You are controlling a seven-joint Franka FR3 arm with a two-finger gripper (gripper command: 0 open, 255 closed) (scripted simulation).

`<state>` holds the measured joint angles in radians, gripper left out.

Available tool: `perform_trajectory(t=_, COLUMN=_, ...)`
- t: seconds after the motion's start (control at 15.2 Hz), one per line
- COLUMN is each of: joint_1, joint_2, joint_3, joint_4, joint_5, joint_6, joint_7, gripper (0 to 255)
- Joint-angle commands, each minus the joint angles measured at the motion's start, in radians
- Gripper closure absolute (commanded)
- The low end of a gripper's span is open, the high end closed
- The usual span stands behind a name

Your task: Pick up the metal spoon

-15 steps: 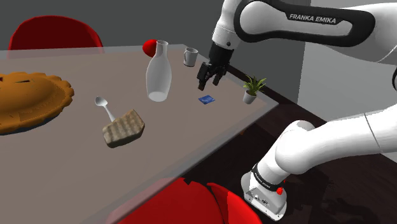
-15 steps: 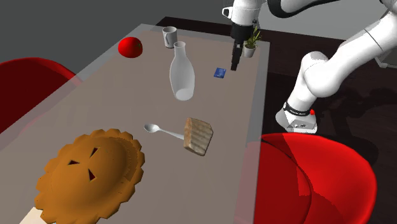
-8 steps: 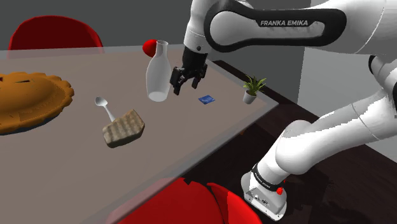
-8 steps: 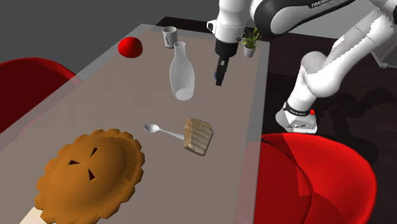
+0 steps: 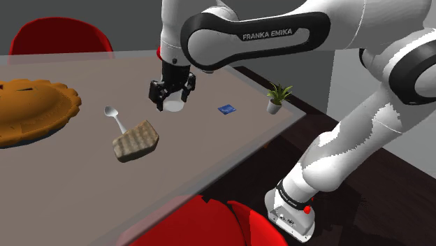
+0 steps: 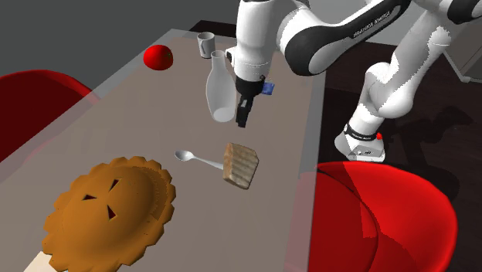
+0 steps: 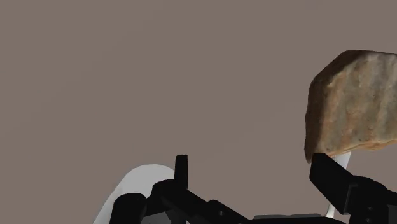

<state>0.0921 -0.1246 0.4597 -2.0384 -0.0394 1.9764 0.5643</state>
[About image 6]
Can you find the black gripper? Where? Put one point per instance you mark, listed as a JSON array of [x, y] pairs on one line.
[[248, 88]]

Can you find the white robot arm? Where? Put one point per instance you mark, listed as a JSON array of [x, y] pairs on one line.
[[388, 94]]

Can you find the white vase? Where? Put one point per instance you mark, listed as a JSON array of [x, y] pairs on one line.
[[220, 90]]

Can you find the small blue block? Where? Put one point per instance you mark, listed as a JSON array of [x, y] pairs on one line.
[[269, 89]]

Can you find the bread slice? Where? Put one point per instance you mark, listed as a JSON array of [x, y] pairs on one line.
[[241, 165]]

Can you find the silver spoon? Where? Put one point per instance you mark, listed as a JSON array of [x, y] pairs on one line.
[[184, 155]]

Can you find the white mug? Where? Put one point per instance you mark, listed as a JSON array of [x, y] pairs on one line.
[[207, 43]]

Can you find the grey glass-edged table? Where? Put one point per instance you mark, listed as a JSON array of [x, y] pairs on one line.
[[158, 120]]

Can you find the red tomato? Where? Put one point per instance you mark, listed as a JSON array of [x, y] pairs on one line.
[[158, 57]]

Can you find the brown pie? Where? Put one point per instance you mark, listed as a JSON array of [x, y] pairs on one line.
[[113, 214]]

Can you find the red chair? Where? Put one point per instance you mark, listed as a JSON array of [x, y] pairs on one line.
[[34, 109], [391, 218]]

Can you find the cream flat board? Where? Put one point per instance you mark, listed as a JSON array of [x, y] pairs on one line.
[[39, 263]]

